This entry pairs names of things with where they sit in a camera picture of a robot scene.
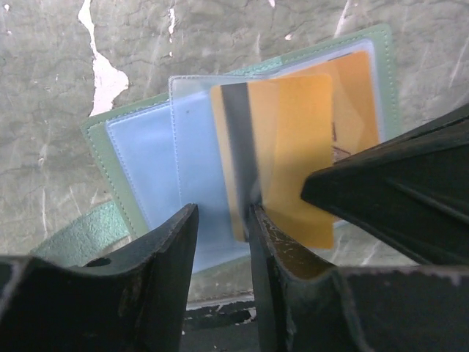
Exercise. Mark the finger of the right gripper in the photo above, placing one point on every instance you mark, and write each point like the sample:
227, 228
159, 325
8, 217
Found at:
410, 192

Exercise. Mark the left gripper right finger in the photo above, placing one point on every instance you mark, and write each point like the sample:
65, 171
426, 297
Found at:
305, 303

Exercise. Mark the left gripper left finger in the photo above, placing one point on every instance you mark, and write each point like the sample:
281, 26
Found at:
133, 299

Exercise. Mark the orange card magnetic stripe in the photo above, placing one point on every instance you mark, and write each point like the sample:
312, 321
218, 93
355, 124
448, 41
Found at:
272, 135

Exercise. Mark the mint green card holder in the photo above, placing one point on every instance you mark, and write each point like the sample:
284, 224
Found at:
163, 153

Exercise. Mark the orange card in holder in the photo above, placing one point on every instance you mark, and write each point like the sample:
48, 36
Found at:
359, 106

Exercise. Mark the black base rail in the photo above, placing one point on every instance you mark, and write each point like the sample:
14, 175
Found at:
226, 324

